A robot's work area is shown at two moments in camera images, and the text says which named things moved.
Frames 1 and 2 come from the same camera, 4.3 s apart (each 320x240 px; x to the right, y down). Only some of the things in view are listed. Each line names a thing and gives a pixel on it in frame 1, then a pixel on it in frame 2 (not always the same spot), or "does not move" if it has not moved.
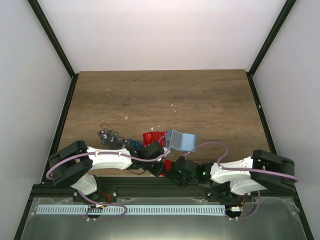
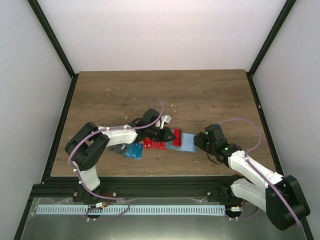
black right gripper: (173, 176) to (199, 141)
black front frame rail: (155, 187) does not move
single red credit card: (168, 165) to (178, 133)
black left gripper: (158, 171) to (167, 131)
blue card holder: (184, 142) does not move
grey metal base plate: (267, 218) does not move
